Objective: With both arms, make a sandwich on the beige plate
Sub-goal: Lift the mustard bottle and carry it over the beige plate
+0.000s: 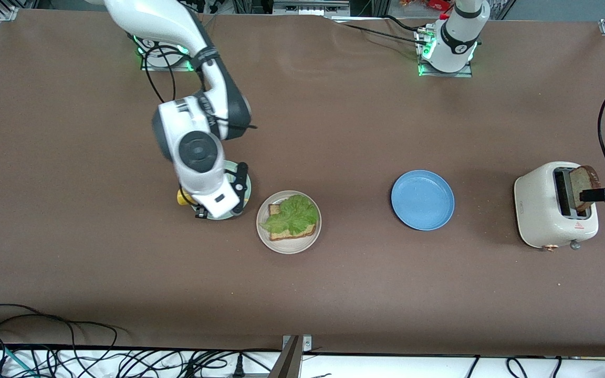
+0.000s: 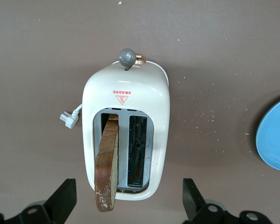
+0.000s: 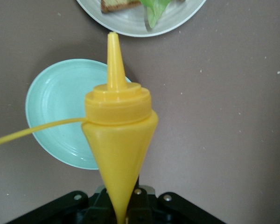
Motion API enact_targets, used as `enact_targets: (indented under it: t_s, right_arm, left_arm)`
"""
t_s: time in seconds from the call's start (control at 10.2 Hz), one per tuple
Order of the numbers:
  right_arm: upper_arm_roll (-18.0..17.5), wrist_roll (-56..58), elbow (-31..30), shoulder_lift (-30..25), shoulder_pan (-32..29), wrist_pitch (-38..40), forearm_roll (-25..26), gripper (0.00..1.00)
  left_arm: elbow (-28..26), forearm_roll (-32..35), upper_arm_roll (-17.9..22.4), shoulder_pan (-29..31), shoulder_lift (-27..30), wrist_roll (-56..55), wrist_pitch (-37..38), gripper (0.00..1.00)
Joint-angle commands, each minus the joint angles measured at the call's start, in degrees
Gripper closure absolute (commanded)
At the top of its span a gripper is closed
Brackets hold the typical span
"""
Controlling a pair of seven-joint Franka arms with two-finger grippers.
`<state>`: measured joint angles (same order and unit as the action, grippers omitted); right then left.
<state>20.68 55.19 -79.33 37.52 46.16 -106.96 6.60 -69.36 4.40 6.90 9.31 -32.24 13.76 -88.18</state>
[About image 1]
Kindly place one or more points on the dark crust bread slice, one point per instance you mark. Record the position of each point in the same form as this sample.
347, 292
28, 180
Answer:
578, 181

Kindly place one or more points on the light brown bread slice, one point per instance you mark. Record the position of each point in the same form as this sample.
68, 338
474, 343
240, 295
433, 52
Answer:
302, 234

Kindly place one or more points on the green lettuce leaf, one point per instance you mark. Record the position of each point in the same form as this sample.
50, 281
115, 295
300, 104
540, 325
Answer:
294, 215

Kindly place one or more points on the yellow mustard squeeze bottle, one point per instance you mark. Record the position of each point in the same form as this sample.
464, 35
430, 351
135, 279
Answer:
183, 198

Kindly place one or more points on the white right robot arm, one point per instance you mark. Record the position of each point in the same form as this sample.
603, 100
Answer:
197, 149

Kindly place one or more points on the blue plate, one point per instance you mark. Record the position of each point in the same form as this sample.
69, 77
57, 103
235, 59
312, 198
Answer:
422, 199

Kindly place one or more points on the beige plate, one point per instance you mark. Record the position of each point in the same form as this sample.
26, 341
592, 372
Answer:
288, 248

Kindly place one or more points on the mint green plate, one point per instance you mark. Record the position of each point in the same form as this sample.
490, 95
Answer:
229, 173

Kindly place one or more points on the white toaster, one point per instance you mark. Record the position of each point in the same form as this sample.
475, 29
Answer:
536, 210

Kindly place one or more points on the red orange package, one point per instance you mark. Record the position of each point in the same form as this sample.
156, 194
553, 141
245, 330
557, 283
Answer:
428, 4

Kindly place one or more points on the grey power strip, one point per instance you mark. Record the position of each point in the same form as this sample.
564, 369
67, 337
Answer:
310, 6

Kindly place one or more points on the black power plug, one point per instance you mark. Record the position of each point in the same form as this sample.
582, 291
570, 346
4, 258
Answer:
238, 367

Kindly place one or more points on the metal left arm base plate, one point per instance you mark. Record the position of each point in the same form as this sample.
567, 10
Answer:
447, 74

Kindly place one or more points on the metal table bracket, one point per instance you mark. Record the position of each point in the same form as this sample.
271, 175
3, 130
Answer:
289, 362

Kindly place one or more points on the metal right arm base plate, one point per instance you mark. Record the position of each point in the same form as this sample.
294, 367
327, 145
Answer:
166, 69

